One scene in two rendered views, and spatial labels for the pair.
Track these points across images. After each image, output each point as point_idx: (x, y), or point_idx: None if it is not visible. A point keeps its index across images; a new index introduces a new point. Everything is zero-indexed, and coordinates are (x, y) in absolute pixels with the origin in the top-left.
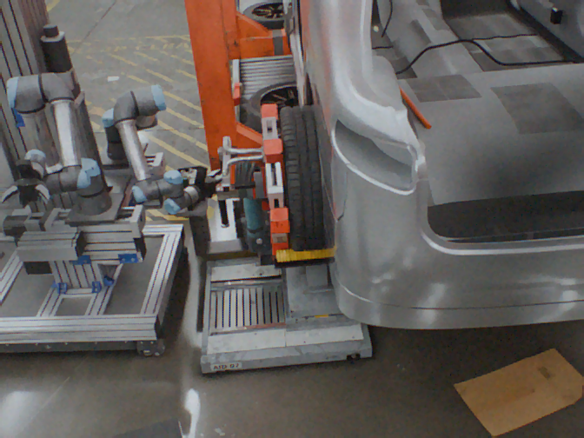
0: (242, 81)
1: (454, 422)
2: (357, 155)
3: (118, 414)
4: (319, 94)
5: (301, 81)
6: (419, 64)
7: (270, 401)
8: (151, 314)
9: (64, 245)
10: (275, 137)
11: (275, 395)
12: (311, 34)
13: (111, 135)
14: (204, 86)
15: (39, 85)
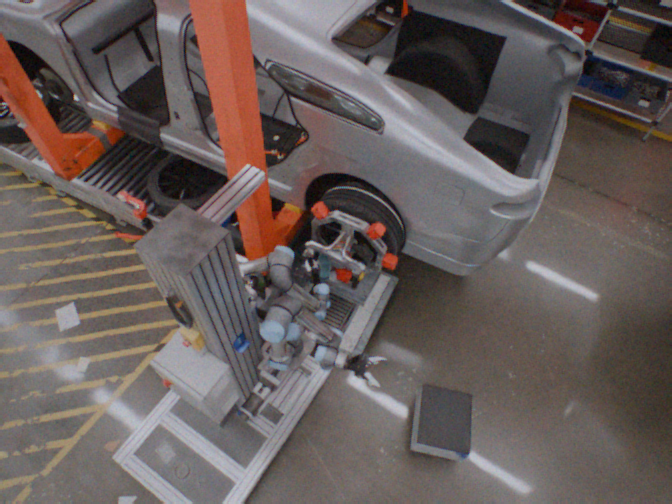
0: None
1: (452, 276)
2: (506, 210)
3: (357, 419)
4: (432, 190)
5: None
6: (271, 110)
7: (396, 340)
8: (318, 365)
9: (303, 381)
10: (364, 222)
11: (393, 336)
12: (393, 158)
13: None
14: (261, 222)
15: (289, 312)
